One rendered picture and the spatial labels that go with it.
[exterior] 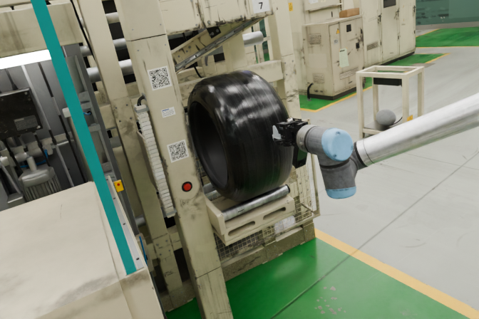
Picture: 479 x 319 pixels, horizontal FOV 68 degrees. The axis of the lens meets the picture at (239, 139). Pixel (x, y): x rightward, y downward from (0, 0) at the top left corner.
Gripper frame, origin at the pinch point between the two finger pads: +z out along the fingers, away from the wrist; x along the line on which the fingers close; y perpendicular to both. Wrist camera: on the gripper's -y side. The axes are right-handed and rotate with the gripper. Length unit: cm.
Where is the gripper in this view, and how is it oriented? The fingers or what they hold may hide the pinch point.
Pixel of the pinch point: (276, 137)
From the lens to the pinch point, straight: 134.2
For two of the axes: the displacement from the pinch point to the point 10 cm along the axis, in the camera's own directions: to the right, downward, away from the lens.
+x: -8.8, 3.0, -3.8
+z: -4.3, -1.2, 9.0
